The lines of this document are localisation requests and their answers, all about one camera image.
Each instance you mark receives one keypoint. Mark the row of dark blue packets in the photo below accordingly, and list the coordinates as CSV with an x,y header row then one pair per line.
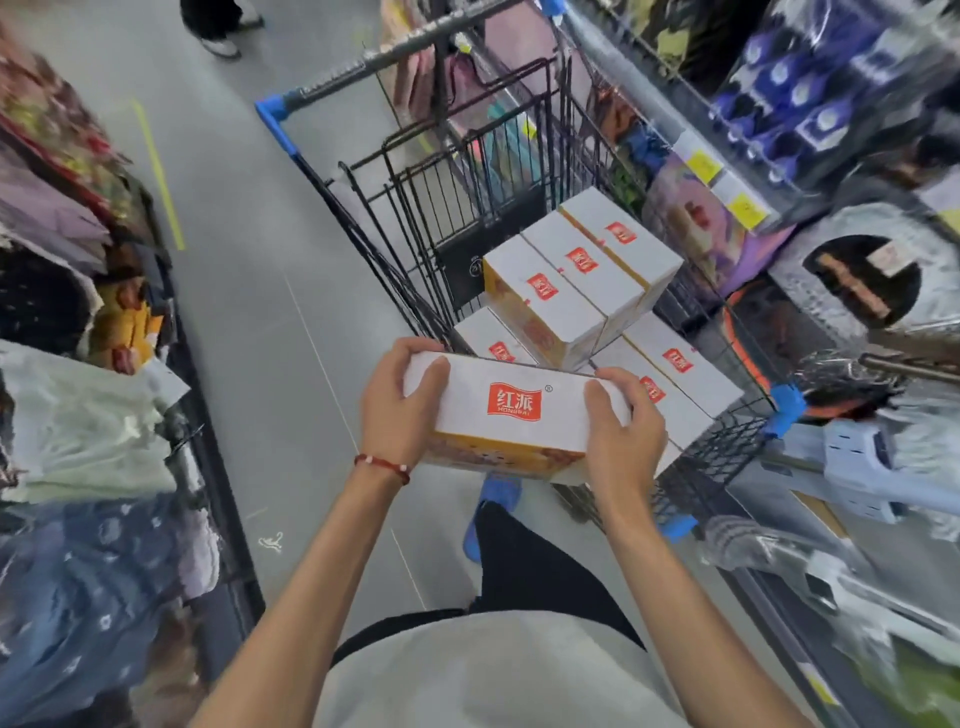
x,y
795,90

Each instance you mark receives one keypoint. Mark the orange rimmed bucket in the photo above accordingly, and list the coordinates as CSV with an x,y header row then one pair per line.
x,y
739,352

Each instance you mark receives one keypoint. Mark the person's left hand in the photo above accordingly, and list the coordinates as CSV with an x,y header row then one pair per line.
x,y
390,420

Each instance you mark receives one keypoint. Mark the grey fluffy mop head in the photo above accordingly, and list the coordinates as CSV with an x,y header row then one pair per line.
x,y
930,442

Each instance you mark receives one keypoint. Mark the stack of white boxes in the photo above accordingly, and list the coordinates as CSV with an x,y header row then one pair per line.
x,y
697,382

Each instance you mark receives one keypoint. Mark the purple pink printed package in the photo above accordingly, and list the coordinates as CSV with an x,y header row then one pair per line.
x,y
697,225

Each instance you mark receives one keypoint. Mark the person's left forearm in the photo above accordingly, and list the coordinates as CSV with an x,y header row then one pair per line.
x,y
300,600

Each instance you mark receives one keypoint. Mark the grey shirt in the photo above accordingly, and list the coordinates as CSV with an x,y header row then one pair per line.
x,y
502,675

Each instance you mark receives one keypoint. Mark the person's right hand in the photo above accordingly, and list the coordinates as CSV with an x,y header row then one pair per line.
x,y
626,465

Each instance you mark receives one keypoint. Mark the white yellow snack box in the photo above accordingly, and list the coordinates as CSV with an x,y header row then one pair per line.
x,y
607,289
600,210
570,315
465,405

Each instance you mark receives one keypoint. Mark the black trousers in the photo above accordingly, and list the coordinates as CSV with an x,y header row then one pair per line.
x,y
540,570

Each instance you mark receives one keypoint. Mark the shelf price label strip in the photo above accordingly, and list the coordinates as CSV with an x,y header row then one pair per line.
x,y
705,165

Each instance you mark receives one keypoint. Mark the green white cardboard carton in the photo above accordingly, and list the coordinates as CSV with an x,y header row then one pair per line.
x,y
922,690

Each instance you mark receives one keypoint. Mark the white mop in clear plastic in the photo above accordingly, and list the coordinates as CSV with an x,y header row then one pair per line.
x,y
825,585

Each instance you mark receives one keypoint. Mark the green blue printed package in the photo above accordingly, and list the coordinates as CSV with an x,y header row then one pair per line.
x,y
645,146

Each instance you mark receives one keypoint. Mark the grey fluffy round mat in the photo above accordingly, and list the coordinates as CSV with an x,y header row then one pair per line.
x,y
795,255

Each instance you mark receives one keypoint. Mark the blue rubber slipper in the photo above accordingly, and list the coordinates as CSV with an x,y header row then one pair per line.
x,y
499,491

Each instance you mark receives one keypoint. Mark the pink fabric bag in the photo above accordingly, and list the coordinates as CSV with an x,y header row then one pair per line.
x,y
510,37

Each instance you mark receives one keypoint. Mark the light blue flat mop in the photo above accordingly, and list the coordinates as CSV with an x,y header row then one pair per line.
x,y
855,465

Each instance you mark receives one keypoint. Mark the person's right forearm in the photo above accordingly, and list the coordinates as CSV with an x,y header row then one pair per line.
x,y
697,630

